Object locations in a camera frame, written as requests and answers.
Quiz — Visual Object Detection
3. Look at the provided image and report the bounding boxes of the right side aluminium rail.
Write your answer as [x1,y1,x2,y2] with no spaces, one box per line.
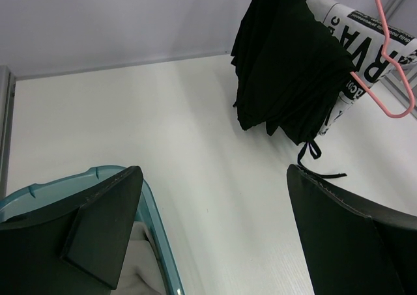
[381,64,416,117]

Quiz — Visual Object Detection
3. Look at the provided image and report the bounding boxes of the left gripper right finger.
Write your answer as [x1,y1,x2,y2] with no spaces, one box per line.
[287,165,416,294]

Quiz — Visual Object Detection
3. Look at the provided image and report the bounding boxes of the left frame post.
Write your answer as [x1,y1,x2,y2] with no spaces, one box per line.
[0,65,16,199]

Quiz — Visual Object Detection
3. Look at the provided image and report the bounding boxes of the black trousers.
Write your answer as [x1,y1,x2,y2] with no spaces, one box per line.
[231,0,354,160]

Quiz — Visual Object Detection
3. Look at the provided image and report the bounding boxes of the teal plastic bin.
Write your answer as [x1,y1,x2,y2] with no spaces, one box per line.
[1,165,184,294]

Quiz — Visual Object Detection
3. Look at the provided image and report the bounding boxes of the pink hanger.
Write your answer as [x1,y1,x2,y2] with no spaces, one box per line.
[350,0,415,119]

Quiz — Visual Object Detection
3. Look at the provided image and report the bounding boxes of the grey trousers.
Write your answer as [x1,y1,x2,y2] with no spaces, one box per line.
[111,221,167,294]

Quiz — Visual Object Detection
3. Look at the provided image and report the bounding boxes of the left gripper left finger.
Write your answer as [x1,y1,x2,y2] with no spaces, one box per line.
[1,166,143,294]

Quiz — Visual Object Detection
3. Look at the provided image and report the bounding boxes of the white printed trousers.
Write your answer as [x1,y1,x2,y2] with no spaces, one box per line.
[305,0,416,135]

